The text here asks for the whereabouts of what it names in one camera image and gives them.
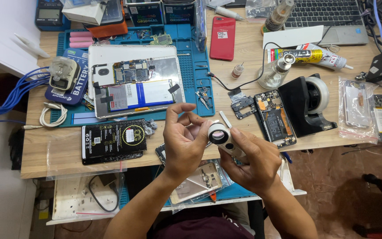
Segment person's right hand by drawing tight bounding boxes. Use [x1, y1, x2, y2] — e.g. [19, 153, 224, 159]
[218, 127, 283, 197]

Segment person's left hand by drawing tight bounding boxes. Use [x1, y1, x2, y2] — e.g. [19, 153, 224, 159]
[163, 103, 213, 182]

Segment white magnifier loupe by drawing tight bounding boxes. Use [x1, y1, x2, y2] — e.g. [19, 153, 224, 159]
[208, 121, 248, 159]

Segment dark smartphone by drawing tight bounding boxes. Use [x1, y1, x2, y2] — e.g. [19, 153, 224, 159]
[155, 142, 168, 166]

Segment gold phone back in bag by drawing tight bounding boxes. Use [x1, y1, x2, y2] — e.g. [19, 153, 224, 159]
[169, 162, 223, 205]

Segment crumpled grey foil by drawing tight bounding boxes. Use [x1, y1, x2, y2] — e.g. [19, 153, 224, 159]
[143, 119, 158, 136]

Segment small blue mat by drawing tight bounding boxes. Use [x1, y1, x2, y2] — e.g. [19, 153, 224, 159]
[119, 165, 258, 208]

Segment opened black smartphone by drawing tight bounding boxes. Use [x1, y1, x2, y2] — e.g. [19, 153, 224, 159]
[254, 89, 297, 149]

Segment white plastic spudger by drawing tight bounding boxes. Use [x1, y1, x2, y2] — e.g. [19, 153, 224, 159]
[219, 111, 233, 129]

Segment small metal phone parts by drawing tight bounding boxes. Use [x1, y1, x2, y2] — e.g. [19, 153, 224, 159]
[195, 86, 213, 111]

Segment black battery package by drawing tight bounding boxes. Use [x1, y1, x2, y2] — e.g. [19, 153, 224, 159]
[81, 118, 148, 166]

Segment black tape dispenser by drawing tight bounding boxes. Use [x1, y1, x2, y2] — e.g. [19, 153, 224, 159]
[278, 73, 338, 138]

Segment person's maroon shirt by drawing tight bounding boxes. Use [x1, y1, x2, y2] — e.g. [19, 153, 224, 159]
[151, 206, 255, 239]

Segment opened white tablet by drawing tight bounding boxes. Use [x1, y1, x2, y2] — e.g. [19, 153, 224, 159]
[88, 45, 186, 119]

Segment blue repair mat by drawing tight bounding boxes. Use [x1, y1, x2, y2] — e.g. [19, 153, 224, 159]
[50, 24, 216, 128]

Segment glass dispenser bottle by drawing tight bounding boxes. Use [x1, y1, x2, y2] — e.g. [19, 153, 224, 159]
[257, 53, 296, 90]

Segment small dropper bottle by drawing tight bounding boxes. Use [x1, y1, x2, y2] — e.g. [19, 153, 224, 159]
[231, 62, 245, 79]

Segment green circuit board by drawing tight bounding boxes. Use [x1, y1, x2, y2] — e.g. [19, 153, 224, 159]
[149, 32, 174, 46]

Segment plastic bag with phone part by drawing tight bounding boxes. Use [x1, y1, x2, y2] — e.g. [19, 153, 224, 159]
[338, 77, 379, 144]

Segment yellow glue tube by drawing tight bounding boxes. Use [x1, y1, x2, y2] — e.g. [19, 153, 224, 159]
[267, 48, 323, 64]

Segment empty clear plastic bag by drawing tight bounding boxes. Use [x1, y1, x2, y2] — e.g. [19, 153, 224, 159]
[46, 131, 127, 182]

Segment red smartphone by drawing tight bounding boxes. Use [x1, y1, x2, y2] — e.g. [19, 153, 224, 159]
[210, 16, 237, 62]

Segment blue battery package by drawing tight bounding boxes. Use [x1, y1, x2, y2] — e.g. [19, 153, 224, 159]
[44, 48, 90, 106]

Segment white pull-out tray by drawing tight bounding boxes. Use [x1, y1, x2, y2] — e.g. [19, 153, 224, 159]
[46, 159, 308, 226]

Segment upright clear plastic bag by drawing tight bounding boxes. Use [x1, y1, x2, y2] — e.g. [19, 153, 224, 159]
[195, 0, 208, 52]

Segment black stool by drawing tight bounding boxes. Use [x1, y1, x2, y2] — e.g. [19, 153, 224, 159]
[353, 173, 382, 238]

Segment white glue tube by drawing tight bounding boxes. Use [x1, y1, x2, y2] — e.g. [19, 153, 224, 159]
[296, 43, 354, 70]

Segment white paper card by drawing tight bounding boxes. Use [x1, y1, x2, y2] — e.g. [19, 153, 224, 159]
[263, 25, 324, 50]

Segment black product box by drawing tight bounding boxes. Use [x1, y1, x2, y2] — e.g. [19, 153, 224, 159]
[127, 1, 164, 27]
[162, 1, 197, 26]

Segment white universal charger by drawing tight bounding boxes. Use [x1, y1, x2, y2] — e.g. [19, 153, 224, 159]
[49, 56, 81, 92]

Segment orange parts box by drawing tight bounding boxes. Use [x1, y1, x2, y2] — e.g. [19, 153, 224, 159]
[84, 3, 129, 38]

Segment white syringe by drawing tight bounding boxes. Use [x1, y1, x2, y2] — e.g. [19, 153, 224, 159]
[206, 4, 246, 22]

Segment clear bottle with brown liquid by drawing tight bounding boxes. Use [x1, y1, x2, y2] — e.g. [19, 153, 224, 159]
[261, 0, 296, 36]

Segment clear bag with parts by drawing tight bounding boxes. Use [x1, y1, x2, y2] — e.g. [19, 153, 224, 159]
[245, 0, 278, 21]

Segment black power adapter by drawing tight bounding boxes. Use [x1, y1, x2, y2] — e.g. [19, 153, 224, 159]
[365, 49, 382, 84]

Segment silver laptop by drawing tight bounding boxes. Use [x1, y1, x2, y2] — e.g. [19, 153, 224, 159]
[278, 0, 370, 46]

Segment white cardboard box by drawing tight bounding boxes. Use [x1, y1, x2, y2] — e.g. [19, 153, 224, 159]
[61, 0, 107, 26]

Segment white pointed plastic tool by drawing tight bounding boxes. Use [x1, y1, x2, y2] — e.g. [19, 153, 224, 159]
[14, 32, 51, 59]

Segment blue digital multimeter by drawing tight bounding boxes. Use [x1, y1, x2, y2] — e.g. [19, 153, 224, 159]
[34, 0, 71, 32]

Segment black phone frame piece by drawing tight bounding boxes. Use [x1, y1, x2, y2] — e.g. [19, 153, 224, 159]
[228, 88, 256, 120]

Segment black cable loop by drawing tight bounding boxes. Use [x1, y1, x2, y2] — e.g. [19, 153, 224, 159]
[88, 175, 120, 213]

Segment thin black cable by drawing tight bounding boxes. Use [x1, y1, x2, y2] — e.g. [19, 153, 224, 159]
[206, 42, 282, 91]

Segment coiled white cable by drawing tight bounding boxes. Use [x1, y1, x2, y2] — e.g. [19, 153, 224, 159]
[23, 102, 68, 130]

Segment bundle of blue cables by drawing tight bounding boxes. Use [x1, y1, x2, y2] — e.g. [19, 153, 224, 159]
[0, 66, 51, 123]

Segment heap of cables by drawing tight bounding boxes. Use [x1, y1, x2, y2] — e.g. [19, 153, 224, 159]
[359, 0, 382, 51]

